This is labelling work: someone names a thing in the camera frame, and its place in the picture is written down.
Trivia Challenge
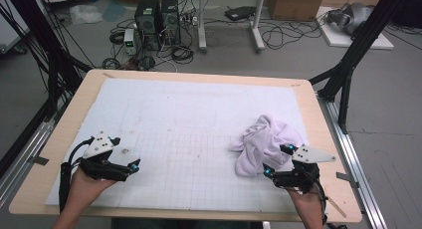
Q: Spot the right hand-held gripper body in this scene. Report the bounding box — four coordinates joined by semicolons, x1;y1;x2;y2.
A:
271;142;337;194

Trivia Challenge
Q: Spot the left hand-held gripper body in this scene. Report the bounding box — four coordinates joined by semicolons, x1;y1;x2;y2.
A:
79;130;131;183

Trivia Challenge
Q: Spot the lavender printed towel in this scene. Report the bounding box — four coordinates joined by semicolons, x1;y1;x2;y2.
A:
229;114;305;178

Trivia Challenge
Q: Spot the person's left hand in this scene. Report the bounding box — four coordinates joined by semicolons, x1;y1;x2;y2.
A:
67;166;117;205

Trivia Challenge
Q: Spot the person's right hand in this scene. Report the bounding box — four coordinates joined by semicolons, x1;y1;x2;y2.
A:
286;184;325;221

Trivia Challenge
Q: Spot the grey tape piece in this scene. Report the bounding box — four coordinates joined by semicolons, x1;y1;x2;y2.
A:
335;171;361;190

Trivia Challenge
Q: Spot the thin wooden stick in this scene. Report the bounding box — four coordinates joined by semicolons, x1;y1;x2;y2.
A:
325;194;348;219

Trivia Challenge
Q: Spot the white grid mat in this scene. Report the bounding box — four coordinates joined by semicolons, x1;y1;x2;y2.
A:
44;77;330;214

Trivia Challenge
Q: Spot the black tape piece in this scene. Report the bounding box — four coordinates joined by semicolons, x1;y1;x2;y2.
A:
27;154;51;166

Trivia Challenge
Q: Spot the person's dark green clothing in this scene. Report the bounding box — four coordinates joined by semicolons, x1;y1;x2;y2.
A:
110;217;264;229

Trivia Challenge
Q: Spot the white power supply unit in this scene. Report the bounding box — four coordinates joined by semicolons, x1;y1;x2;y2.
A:
122;27;137;56

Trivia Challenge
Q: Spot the black computer tower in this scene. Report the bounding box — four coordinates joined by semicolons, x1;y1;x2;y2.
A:
133;0;162;52
160;0;182;46

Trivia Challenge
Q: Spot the white desk leg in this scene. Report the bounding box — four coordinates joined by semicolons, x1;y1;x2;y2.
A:
249;0;267;55
196;0;209;55

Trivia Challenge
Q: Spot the clear plastic bag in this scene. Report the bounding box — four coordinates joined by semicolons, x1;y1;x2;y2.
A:
69;3;105;26

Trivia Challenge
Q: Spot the blue floor sheet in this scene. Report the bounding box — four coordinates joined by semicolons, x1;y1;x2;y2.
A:
101;0;129;23

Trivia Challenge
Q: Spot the white floor board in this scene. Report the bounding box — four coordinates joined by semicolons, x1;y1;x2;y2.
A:
315;5;395;51

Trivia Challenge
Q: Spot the black flat device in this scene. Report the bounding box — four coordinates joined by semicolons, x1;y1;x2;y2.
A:
224;5;257;22

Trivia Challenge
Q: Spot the brown cardboard box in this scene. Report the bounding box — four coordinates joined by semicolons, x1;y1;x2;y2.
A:
266;0;326;22

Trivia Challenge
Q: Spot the grey headset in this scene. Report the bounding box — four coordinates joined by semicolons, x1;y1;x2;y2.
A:
325;2;374;36

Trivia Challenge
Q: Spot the white cabinet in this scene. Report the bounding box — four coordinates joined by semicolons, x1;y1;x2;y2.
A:
0;0;32;55

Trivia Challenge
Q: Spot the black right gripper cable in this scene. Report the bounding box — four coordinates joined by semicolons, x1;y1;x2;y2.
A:
310;173;330;227

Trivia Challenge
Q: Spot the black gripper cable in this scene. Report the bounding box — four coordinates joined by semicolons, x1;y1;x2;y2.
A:
58;136;96;214
310;173;330;227

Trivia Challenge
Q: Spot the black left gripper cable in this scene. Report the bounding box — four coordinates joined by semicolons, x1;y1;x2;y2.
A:
58;136;96;214

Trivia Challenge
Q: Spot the aluminium rail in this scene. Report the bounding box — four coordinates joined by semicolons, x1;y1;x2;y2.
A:
316;95;388;229
0;118;57;208

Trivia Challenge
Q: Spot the black metal frame stand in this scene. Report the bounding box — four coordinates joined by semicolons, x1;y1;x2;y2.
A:
0;0;94;121
308;0;413;135

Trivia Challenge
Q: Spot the black floor cable tangle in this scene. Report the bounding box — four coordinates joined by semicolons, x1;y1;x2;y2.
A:
101;18;196;72
258;9;332;52

